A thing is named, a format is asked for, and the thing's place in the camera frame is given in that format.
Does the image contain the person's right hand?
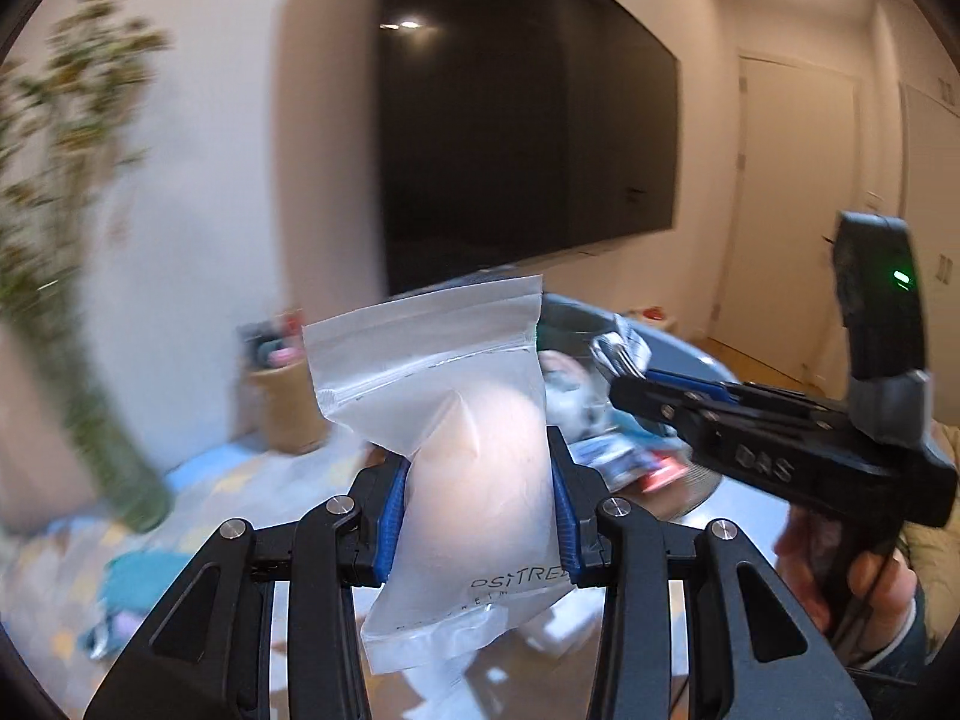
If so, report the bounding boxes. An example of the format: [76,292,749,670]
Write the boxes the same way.
[775,505,918,655]

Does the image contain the pens in holder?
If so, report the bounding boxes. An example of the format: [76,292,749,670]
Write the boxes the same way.
[238,307,304,371]

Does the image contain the glass bowl with items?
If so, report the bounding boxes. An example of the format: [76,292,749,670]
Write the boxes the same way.
[537,293,734,522]

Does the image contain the black wall television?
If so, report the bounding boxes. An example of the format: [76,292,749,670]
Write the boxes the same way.
[377,0,680,294]

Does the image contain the white door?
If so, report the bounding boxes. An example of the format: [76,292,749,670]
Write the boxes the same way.
[709,55,862,383]

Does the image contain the teal folded cloth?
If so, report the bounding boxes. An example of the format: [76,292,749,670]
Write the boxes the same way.
[99,550,190,616]

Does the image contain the glass vase with green branches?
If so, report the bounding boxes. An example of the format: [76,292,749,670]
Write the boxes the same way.
[2,0,172,533]

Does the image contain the woven pen holder basket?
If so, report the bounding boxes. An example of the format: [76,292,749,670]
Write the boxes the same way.
[245,359,329,455]

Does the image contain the purple soft pouch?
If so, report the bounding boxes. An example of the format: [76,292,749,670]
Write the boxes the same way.
[78,610,145,661]

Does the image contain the clear zip bag pink item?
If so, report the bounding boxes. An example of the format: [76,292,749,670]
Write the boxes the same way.
[304,277,571,674]

